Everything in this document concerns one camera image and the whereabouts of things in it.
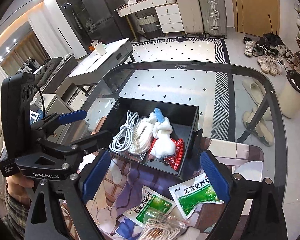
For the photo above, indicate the white coffee table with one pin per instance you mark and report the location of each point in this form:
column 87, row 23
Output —
column 102, row 57

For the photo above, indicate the silver suitcase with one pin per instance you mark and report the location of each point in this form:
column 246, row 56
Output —
column 212, row 15

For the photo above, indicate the white vanity desk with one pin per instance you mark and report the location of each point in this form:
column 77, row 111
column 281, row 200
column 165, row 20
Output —
column 168, row 15

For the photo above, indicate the green white medicine packet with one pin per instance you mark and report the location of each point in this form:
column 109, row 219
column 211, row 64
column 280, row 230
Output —
column 197, row 200
column 152, row 207

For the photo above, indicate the small orange object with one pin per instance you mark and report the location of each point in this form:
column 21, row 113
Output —
column 92, row 48

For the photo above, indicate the beige suitcase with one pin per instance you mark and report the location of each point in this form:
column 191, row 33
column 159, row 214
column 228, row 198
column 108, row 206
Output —
column 188, row 12

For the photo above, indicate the person's left hand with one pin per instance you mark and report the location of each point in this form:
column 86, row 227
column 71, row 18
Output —
column 17, row 190

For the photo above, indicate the printed table mat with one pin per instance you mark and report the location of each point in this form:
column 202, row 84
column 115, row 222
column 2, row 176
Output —
column 130, row 180

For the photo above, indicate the person's left forearm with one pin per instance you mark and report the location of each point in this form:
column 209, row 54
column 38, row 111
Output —
column 15, row 217

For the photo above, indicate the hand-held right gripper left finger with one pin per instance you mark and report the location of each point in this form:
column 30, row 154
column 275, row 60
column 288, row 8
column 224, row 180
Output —
column 95, row 177

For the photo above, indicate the white plush toy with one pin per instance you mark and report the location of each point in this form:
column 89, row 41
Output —
column 165, row 140

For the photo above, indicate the black handheld device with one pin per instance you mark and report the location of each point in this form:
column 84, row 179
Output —
column 182, row 38

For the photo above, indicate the wicker laundry basket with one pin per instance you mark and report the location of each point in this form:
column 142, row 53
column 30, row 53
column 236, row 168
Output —
column 148, row 26

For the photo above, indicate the grey side cabinet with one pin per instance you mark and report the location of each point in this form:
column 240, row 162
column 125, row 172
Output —
column 57, row 110

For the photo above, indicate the black umbrella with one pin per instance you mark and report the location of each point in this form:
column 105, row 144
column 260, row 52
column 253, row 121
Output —
column 272, row 38

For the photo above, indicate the wooden door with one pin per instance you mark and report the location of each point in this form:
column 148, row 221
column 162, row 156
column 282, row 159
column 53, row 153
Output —
column 255, row 5

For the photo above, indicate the cream fuzzy slipper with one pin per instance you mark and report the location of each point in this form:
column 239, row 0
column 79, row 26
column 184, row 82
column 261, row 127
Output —
column 262, row 133
column 251, row 117

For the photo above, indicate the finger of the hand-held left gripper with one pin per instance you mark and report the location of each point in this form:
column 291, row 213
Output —
column 97, row 140
column 72, row 116

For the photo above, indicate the grey refrigerator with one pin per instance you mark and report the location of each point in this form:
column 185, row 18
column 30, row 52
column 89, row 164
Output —
column 102, row 10

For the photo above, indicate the dark padded coat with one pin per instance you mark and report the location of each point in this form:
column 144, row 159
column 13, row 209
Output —
column 48, row 70

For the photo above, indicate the beige trash bin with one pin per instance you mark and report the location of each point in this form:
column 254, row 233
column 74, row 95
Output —
column 290, row 97

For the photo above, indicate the white cup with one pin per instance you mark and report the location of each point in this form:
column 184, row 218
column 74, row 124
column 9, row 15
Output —
column 101, row 49

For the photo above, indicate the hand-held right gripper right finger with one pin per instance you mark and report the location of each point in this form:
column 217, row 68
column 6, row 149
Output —
column 215, row 177

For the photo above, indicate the black cardboard box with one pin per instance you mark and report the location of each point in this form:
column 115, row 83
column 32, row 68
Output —
column 185, row 133

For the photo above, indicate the hanging clothes rack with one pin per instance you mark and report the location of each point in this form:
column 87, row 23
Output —
column 30, row 65

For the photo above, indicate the pile of worn shoes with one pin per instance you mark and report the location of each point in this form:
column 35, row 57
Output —
column 267, row 62

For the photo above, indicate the red snack packet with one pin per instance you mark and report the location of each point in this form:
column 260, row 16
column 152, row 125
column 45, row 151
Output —
column 178, row 152

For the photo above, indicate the dark glass wardrobe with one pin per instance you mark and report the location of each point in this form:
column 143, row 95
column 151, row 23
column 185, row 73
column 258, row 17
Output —
column 70, row 17

